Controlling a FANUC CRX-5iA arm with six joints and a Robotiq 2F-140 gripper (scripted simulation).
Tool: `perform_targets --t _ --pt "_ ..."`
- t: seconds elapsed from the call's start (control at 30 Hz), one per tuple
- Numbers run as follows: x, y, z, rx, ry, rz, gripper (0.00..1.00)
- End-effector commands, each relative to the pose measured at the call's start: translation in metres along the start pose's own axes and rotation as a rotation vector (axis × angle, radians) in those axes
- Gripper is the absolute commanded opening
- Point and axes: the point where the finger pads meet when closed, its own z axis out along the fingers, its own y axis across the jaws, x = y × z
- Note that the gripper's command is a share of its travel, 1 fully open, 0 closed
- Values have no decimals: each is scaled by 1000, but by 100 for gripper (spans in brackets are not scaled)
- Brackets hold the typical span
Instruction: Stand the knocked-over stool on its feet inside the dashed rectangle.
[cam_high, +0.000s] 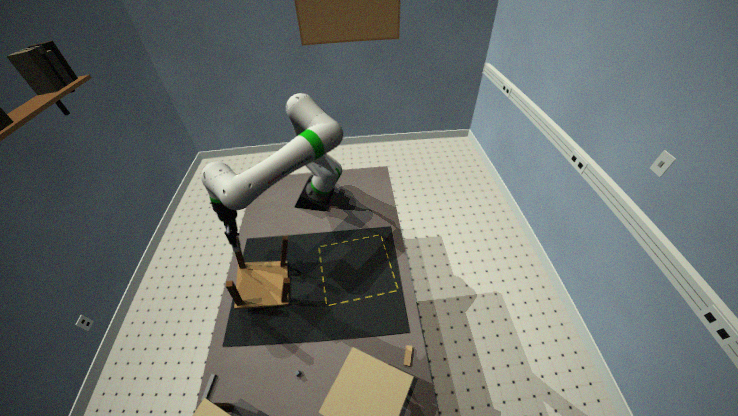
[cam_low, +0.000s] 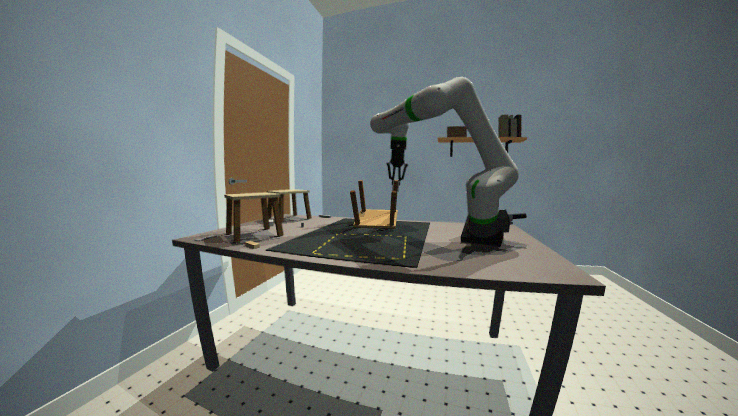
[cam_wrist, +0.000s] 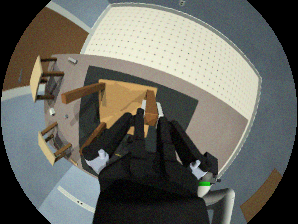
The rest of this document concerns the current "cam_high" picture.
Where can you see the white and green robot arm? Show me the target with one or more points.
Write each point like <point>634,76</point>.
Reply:
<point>322,134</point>

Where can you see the small wooden stool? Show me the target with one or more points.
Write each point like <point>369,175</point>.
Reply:
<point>259,284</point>

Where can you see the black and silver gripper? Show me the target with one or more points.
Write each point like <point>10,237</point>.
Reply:
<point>227,218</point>

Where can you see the dark grey mat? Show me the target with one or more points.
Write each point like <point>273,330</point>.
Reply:
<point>351,270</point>

